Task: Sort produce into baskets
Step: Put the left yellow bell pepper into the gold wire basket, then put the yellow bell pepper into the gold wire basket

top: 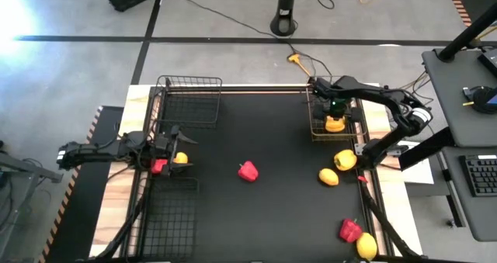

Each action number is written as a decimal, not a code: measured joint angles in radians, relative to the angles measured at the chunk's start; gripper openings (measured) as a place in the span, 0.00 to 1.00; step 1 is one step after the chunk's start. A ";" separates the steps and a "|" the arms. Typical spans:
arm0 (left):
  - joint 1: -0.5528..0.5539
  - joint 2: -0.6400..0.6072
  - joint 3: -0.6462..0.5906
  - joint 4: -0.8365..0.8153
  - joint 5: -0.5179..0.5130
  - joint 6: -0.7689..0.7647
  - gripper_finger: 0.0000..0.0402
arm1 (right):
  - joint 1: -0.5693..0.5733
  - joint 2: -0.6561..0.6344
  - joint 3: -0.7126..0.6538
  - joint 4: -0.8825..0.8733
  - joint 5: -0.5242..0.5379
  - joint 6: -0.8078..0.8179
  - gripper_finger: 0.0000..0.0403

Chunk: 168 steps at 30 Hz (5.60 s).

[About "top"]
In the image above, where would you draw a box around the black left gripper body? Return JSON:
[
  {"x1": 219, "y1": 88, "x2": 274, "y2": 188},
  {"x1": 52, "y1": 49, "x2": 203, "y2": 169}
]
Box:
[{"x1": 154, "y1": 133, "x2": 180, "y2": 161}]

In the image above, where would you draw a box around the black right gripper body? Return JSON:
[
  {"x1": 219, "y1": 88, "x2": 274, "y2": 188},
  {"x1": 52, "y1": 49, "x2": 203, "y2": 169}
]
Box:
[{"x1": 325, "y1": 96, "x2": 353, "y2": 117}]

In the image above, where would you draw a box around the yellow bell pepper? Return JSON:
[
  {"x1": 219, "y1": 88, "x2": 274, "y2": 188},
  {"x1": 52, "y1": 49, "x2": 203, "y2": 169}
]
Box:
[
  {"x1": 325, "y1": 115, "x2": 346, "y2": 134},
  {"x1": 333, "y1": 149, "x2": 358, "y2": 172}
]

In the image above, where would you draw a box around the red bell pepper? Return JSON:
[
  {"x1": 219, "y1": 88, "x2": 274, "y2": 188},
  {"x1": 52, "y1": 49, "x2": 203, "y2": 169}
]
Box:
[
  {"x1": 150, "y1": 158, "x2": 169, "y2": 175},
  {"x1": 339, "y1": 218, "x2": 363, "y2": 244},
  {"x1": 238, "y1": 160, "x2": 260, "y2": 183}
]

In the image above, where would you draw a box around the yellow power plug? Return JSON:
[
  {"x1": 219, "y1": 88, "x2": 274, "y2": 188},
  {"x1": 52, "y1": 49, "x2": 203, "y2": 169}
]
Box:
[{"x1": 287, "y1": 52, "x2": 312, "y2": 78}]

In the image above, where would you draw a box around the black desk support bar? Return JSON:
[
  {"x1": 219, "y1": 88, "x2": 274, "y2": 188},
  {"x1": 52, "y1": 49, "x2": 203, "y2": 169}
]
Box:
[{"x1": 398, "y1": 126, "x2": 455, "y2": 171}]

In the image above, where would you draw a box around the white paper sheet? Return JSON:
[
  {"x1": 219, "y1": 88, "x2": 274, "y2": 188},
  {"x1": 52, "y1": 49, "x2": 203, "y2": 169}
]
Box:
[{"x1": 399, "y1": 140, "x2": 435, "y2": 185}]

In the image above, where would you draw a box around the grey desk top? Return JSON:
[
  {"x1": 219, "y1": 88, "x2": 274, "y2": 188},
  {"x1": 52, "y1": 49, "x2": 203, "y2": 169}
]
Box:
[
  {"x1": 422, "y1": 47, "x2": 497, "y2": 148},
  {"x1": 441, "y1": 145, "x2": 497, "y2": 242}
]

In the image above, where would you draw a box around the black table mat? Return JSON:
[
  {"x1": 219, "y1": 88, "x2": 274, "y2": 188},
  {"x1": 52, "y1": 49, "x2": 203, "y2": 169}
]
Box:
[{"x1": 149, "y1": 85, "x2": 376, "y2": 262}]

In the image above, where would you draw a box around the black pole stand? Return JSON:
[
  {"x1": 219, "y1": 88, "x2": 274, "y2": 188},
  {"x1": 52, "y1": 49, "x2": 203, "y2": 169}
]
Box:
[{"x1": 269, "y1": 0, "x2": 299, "y2": 38}]

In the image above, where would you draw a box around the black round device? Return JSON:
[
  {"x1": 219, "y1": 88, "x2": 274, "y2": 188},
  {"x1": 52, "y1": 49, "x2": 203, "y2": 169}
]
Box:
[{"x1": 461, "y1": 85, "x2": 497, "y2": 115}]

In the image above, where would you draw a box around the black keyboard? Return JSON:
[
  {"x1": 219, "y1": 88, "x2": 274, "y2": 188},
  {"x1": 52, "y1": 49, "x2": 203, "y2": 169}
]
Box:
[{"x1": 459, "y1": 154, "x2": 497, "y2": 198}]

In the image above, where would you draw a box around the black slanted pole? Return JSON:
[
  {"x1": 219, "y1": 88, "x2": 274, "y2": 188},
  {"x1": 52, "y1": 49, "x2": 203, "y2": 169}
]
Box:
[{"x1": 437, "y1": 2, "x2": 497, "y2": 63}]

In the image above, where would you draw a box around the black laptop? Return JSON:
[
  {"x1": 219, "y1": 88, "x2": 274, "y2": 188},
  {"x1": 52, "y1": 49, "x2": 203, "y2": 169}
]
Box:
[{"x1": 477, "y1": 47, "x2": 497, "y2": 78}]

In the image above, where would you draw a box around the gold wire basket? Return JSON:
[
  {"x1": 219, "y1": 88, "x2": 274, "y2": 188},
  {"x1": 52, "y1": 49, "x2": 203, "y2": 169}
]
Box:
[{"x1": 305, "y1": 75, "x2": 369, "y2": 142}]

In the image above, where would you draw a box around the black wire basket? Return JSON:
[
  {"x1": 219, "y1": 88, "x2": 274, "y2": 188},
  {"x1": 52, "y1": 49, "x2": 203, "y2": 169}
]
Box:
[
  {"x1": 154, "y1": 74, "x2": 224, "y2": 130},
  {"x1": 138, "y1": 176, "x2": 200, "y2": 261}
]

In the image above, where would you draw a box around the yellow cable by desk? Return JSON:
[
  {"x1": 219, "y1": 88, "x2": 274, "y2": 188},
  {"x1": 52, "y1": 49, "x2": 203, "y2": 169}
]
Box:
[{"x1": 399, "y1": 71, "x2": 430, "y2": 93}]

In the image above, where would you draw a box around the black cable by desk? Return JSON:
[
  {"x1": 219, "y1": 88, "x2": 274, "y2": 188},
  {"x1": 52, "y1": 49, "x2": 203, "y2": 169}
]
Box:
[{"x1": 411, "y1": 74, "x2": 436, "y2": 136}]

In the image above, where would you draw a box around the long black floor cable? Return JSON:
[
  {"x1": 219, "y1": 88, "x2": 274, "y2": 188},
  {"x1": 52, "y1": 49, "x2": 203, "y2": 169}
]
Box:
[{"x1": 165, "y1": 0, "x2": 334, "y2": 78}]

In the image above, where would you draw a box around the grey table leg frame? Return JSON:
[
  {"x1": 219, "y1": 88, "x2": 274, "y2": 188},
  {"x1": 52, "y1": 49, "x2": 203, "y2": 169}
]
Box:
[{"x1": 0, "y1": 138, "x2": 64, "y2": 263}]

